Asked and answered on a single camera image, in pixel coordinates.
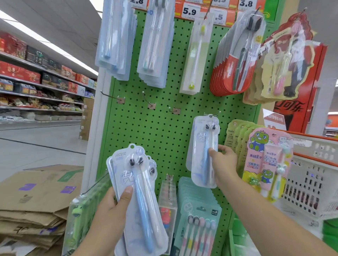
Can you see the person's right hand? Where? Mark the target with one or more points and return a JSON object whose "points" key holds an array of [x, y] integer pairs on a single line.
{"points": [[224, 166]]}

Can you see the person's left hand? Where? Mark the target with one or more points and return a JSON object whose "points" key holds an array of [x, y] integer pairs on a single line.
{"points": [[108, 227]]}

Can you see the bundle of clear kids toothbrushes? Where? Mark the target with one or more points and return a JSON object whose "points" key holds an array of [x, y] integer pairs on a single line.
{"points": [[79, 221]]}

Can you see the clear blue toothbrush blister pack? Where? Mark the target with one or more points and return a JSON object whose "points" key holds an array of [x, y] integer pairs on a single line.
{"points": [[200, 142]]}

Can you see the bundle of clear blue toothbrush blisters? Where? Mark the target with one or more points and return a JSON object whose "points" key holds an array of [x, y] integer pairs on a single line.
{"points": [[142, 205]]}

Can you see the teal multi toothbrush pack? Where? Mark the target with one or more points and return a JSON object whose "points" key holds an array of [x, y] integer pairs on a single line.
{"points": [[195, 205]]}

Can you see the clear red cartoon toothbrush box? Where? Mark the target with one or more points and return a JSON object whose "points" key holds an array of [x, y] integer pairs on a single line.
{"points": [[168, 211]]}

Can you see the green pegboard display rack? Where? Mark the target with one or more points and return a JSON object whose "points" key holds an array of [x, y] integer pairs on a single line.
{"points": [[158, 126]]}

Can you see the pile of red grey toothbrush packs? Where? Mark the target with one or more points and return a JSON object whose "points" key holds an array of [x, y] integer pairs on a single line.
{"points": [[227, 74]]}

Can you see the bundle of green toothbrush packs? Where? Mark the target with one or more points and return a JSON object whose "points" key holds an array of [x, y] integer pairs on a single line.
{"points": [[195, 58]]}

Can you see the row of twin toothbrush packs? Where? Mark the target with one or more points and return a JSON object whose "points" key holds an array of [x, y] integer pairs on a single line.
{"points": [[156, 42]]}

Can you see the row of blue toothbrush packs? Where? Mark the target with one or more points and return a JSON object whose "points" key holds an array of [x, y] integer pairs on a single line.
{"points": [[113, 37]]}

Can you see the person's right forearm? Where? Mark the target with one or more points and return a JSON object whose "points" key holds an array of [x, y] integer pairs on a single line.
{"points": [[274, 221]]}

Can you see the basket of candies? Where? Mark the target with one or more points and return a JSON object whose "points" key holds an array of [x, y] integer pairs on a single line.
{"points": [[317, 184]]}

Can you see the row of green pink packs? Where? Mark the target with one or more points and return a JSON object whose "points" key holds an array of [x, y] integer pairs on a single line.
{"points": [[253, 153]]}

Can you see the small printed sign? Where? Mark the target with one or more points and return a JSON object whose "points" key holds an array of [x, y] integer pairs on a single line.
{"points": [[274, 121]]}

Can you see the pile of flattened cardboard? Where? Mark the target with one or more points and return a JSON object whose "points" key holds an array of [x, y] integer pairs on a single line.
{"points": [[31, 200]]}

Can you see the red cola poster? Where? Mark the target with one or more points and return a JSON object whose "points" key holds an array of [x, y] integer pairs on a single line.
{"points": [[303, 100]]}

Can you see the stack of brown cartons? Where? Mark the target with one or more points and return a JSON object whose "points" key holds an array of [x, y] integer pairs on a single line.
{"points": [[86, 118]]}

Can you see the row of red cartoon packs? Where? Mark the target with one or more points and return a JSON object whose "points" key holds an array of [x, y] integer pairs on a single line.
{"points": [[280, 68]]}

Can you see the rows of orange price tags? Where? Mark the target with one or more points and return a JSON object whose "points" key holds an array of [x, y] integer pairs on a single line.
{"points": [[190, 9]]}

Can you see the stocked store shelves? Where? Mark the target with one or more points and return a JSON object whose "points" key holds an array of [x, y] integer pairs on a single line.
{"points": [[37, 79]]}

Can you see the yellow frog poster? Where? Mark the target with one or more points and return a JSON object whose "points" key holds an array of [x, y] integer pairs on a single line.
{"points": [[273, 9]]}

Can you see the ceiling light strip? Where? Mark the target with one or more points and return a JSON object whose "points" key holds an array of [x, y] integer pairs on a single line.
{"points": [[96, 4], [53, 47]]}

